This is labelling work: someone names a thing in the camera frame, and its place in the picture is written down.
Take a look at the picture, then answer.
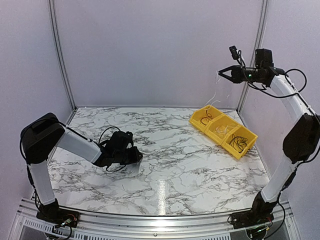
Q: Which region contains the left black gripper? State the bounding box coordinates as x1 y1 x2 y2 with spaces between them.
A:
113 146 143 166

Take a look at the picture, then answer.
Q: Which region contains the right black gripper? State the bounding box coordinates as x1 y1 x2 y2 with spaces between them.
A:
218 65 264 84

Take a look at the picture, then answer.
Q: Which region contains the long red cable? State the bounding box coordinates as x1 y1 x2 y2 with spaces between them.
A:
199 107 216 126

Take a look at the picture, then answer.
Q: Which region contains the black cable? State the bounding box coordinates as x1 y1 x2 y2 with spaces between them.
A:
226 136 247 154
228 133 250 151

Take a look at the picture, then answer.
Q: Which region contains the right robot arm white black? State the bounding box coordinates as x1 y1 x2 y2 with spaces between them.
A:
218 46 320 228

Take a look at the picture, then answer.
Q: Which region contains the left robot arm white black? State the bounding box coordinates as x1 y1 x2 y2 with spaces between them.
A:
19 112 143 223

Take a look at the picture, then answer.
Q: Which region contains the yellow bin left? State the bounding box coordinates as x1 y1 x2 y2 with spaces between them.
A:
189 105 224 133

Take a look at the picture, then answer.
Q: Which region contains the yellow bin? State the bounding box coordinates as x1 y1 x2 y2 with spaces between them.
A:
189 105 224 133
221 125 258 160
204 114 240 145

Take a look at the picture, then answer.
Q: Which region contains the yellow bin middle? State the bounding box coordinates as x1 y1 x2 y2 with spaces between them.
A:
204 114 240 145

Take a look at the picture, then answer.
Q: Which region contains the yellow bin right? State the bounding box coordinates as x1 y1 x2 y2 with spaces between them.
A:
221 125 258 160

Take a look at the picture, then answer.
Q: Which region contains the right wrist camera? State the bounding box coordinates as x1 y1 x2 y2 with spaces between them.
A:
229 45 245 67

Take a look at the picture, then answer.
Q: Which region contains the right aluminium frame post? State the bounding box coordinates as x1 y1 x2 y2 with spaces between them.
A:
236 0 270 112

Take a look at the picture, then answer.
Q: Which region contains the aluminium frame post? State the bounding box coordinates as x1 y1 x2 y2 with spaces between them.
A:
47 0 77 111
236 0 270 112

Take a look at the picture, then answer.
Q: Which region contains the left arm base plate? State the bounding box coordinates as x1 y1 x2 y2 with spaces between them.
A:
36 205 80 228

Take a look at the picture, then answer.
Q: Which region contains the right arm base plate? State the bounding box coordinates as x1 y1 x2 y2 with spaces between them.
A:
227 210 274 229

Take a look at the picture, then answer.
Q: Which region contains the aluminium front rail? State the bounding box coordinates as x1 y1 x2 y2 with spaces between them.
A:
8 198 301 240

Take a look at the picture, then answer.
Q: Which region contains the left aluminium frame post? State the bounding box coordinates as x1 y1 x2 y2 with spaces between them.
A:
47 0 77 111

